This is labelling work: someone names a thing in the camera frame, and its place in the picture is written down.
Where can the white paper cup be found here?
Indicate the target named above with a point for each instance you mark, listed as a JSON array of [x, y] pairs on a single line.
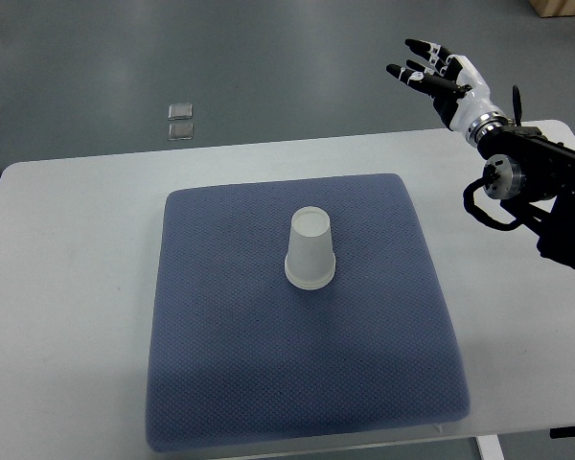
[[310, 253], [310, 284]]

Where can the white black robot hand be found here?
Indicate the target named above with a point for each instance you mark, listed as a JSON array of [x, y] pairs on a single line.
[[459, 94]]

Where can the black table control panel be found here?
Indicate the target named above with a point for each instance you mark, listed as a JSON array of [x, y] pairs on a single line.
[[564, 432]]

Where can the wooden box corner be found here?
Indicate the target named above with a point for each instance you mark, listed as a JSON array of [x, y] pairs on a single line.
[[553, 8]]

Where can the white paper cup on cushion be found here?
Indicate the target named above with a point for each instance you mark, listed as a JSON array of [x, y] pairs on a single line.
[[310, 284]]

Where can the upper floor plate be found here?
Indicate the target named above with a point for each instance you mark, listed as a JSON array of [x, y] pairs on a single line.
[[180, 111]]

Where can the blue textured cushion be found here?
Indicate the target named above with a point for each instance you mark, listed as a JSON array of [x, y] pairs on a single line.
[[239, 355]]

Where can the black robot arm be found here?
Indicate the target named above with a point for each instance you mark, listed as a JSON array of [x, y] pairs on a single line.
[[527, 180]]

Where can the white table leg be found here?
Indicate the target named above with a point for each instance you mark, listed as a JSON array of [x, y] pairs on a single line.
[[489, 447]]

